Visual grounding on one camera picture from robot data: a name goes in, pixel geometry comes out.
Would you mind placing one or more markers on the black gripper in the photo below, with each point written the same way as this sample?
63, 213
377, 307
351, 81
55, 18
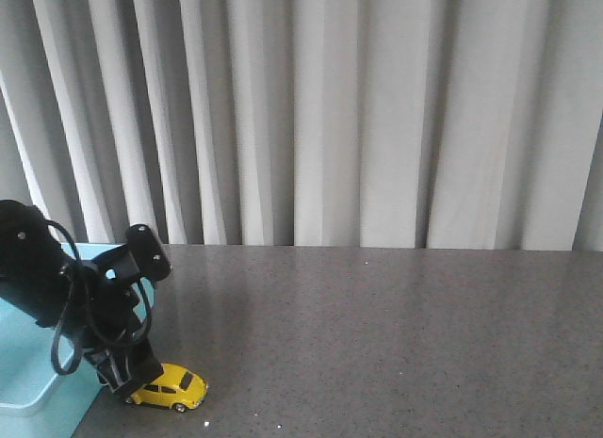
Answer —
119, 313

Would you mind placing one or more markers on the yellow toy beetle car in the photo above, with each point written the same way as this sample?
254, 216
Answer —
177, 389

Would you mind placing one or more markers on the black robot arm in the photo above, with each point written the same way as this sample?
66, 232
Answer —
41, 275

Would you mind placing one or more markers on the light blue plastic box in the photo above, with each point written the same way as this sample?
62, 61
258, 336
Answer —
35, 400

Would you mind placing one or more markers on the grey pleated curtain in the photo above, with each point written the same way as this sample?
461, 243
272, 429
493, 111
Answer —
441, 124

